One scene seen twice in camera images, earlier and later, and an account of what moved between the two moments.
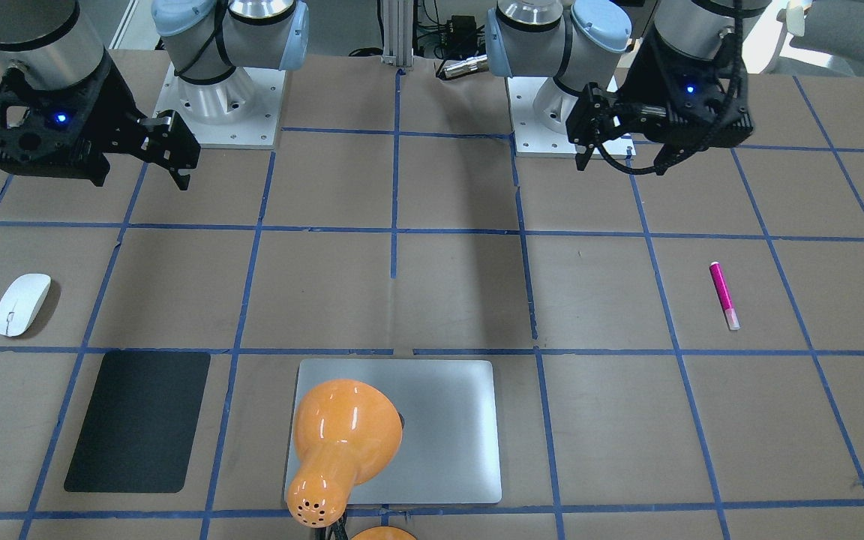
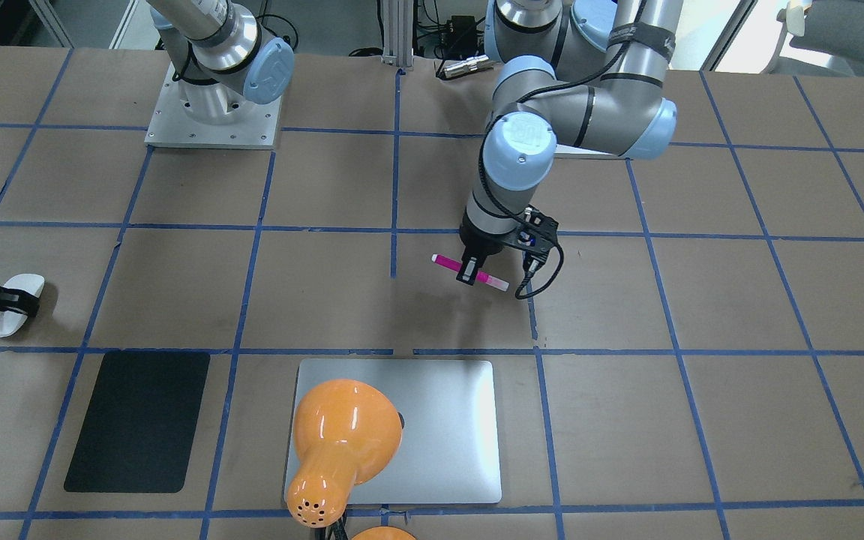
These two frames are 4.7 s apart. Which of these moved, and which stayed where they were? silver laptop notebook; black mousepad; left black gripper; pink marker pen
Moved: left black gripper; pink marker pen
Stayed: silver laptop notebook; black mousepad
